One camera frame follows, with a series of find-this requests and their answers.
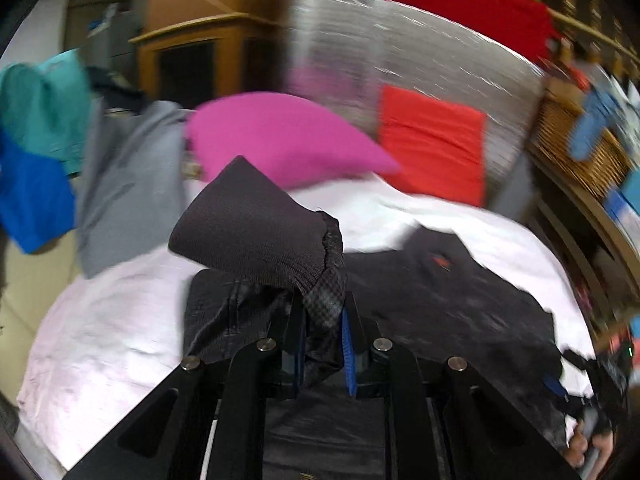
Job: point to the grey garment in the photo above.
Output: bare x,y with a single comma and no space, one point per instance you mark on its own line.
130,180

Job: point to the pink cloth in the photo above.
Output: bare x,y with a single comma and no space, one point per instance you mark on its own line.
280,135

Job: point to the person's right hand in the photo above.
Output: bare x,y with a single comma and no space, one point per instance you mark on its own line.
582,447

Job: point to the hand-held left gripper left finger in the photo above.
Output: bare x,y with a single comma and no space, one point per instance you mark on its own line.
298,360

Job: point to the light blue cloth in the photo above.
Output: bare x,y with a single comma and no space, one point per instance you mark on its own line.
592,120

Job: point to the teal garment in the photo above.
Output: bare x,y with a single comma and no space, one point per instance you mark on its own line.
45,105

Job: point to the red garment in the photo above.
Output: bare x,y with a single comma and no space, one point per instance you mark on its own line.
465,5

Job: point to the wooden cabinet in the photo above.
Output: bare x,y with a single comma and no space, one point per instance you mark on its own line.
200,40

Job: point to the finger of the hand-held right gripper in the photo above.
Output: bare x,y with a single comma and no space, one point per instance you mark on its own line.
555,387

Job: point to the blue garment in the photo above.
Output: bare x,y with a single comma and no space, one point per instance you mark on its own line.
30,200

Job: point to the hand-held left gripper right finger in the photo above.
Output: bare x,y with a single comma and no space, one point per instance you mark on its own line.
349,355

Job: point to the cream bed base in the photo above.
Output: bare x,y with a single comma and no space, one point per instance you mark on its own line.
30,280

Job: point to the silver foil mat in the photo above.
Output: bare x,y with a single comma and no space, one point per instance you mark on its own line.
400,45

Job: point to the white bed sheet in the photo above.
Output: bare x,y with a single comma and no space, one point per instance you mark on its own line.
100,310

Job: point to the orange-red folded cloth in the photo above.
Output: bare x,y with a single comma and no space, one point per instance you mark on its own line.
432,145

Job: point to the black quilted jacket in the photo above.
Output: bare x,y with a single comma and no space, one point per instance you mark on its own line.
240,220

